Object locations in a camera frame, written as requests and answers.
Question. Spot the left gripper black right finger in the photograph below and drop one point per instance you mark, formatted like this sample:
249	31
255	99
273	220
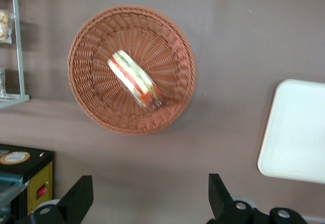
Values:
221	201

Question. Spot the clear bag of cookies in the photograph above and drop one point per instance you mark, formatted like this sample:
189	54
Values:
4	28

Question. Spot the brown table cover sheet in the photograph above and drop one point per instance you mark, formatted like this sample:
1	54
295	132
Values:
228	56

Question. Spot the round brown wicker basket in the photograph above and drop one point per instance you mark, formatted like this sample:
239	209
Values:
101	102

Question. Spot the beige plastic tray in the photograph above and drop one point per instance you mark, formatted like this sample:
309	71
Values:
297	132

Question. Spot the black appliance with yellow panel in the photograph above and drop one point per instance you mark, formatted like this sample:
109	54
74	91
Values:
38	168

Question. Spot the triangle sandwich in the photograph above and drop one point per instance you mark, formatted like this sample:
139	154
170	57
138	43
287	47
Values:
134	79

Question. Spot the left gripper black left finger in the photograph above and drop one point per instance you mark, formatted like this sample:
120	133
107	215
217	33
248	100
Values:
76	198

